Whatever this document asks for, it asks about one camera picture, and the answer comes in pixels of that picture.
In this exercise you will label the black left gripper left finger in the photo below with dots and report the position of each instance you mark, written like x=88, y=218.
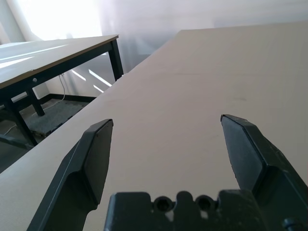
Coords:
x=79, y=168

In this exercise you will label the grey foam floor mat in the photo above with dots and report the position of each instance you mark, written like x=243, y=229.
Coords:
x=55, y=115

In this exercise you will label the black-framed side table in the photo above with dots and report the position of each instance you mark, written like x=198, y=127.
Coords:
x=36, y=55

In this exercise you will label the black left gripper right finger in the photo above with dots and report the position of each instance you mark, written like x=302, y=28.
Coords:
x=260, y=163

